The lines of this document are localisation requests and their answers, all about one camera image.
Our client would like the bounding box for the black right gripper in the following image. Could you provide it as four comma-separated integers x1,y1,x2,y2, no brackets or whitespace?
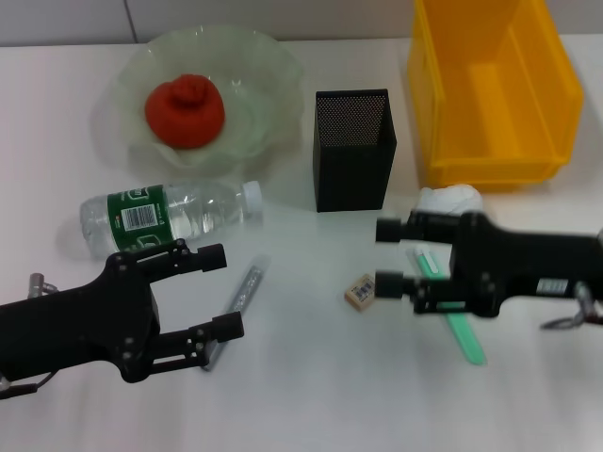
374,209,603,318

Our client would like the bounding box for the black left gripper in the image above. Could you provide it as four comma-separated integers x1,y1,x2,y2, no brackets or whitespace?
0,238,246,383

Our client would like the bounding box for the beige eraser with barcode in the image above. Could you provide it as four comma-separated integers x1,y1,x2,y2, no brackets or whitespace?
343,272,378,311

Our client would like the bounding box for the white paper ball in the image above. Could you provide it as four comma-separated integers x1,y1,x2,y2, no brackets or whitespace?
416,184,484,218

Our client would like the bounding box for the clear green-label water bottle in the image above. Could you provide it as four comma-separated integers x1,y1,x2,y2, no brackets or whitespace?
78,181,264,259

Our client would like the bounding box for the mint green pen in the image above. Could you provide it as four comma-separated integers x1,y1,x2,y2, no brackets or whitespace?
405,248,488,366

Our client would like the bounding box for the red knitted toy orange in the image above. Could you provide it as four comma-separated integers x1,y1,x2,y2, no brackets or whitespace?
144,73,226,151

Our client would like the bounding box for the grey metallic pen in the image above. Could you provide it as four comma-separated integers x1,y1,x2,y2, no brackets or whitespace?
202,253,272,373

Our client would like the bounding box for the black mesh pen holder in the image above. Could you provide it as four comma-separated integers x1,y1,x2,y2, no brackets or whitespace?
312,88,399,214

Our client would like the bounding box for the pale green glass fruit plate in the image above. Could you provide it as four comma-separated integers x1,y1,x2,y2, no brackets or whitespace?
91,25,305,183

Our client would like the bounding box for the yellow plastic bin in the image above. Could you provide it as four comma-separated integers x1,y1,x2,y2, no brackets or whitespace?
407,0,585,193

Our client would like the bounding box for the left gripper cable with connector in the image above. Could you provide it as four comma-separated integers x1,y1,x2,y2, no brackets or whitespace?
0,272,65,400

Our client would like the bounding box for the gripper cable with connector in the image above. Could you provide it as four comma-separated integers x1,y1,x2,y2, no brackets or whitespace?
540,282,603,331
0,272,65,400

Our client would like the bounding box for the right gripper cable with connector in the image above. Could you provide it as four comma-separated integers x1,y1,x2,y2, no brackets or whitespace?
540,282,603,331

